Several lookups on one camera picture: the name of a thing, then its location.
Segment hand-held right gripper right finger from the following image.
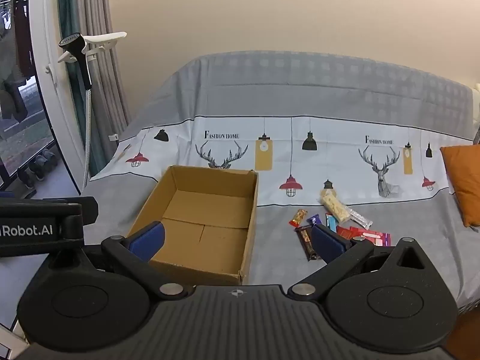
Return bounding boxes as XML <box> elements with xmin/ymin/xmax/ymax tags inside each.
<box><xmin>287</xmin><ymin>225</ymin><xmax>427</xmax><ymax>301</ymax></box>

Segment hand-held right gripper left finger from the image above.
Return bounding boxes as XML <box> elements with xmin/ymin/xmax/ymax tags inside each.
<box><xmin>49</xmin><ymin>222</ymin><xmax>189</xmax><ymax>301</ymax></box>

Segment silver snack packet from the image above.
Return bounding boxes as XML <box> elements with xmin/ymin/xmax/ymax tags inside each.
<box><xmin>345</xmin><ymin>206</ymin><xmax>373</xmax><ymax>229</ymax></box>

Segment clear rice cracker packet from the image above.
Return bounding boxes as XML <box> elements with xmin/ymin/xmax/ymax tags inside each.
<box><xmin>319</xmin><ymin>189</ymin><xmax>353</xmax><ymax>224</ymax></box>

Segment brown cardboard box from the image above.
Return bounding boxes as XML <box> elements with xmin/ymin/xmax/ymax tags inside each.
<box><xmin>127</xmin><ymin>165</ymin><xmax>259</xmax><ymax>286</ymax></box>

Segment dark brown chocolate bar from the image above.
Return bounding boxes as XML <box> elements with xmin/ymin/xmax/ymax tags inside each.
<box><xmin>294</xmin><ymin>225</ymin><xmax>322</xmax><ymax>262</ymax></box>

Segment orange snack bar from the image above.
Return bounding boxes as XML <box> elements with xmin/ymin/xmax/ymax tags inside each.
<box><xmin>289</xmin><ymin>209</ymin><xmax>308</xmax><ymax>228</ymax></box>

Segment pink red snack packet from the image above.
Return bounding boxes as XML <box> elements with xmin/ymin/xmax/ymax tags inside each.
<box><xmin>359</xmin><ymin>232</ymin><xmax>392</xmax><ymax>248</ymax></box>

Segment dark shoe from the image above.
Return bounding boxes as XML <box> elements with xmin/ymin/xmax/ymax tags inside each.
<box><xmin>17</xmin><ymin>167</ymin><xmax>36</xmax><ymax>190</ymax></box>
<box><xmin>29</xmin><ymin>157</ymin><xmax>46</xmax><ymax>181</ymax></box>
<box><xmin>39</xmin><ymin>149</ymin><xmax>59</xmax><ymax>169</ymax></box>

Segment white framed glass door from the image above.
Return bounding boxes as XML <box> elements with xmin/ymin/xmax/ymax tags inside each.
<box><xmin>0</xmin><ymin>0</ymin><xmax>92</xmax><ymax>199</ymax></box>

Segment hanging dark clothes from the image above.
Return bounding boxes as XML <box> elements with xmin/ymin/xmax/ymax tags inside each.
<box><xmin>0</xmin><ymin>0</ymin><xmax>30</xmax><ymax>122</ymax></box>

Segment orange pillow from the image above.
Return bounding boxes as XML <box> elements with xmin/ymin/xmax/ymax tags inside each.
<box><xmin>439</xmin><ymin>144</ymin><xmax>480</xmax><ymax>227</ymax></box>

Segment black garment steamer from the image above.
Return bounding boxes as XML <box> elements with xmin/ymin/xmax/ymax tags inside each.
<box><xmin>58</xmin><ymin>33</ymin><xmax>93</xmax><ymax>190</ymax></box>

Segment green curtain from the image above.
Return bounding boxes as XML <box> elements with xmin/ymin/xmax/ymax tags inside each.
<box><xmin>55</xmin><ymin>0</ymin><xmax>92</xmax><ymax>182</ymax></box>

